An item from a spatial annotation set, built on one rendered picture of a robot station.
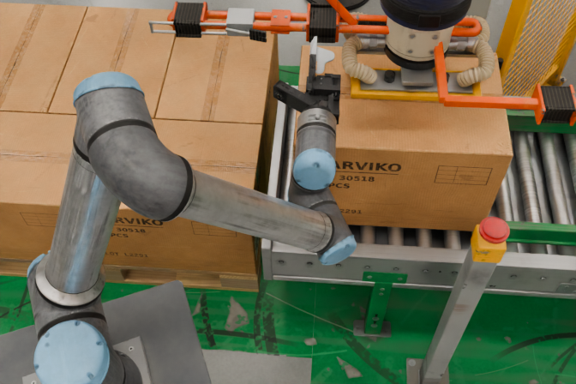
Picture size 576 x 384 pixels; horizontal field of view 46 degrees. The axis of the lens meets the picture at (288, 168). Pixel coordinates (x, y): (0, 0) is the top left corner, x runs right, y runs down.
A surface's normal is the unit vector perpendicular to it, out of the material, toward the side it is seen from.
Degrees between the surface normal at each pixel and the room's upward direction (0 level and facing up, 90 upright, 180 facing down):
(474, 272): 90
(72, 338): 8
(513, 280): 90
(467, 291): 90
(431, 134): 0
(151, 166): 37
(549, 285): 90
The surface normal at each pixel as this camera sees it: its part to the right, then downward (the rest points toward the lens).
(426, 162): -0.07, 0.80
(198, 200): 0.70, 0.29
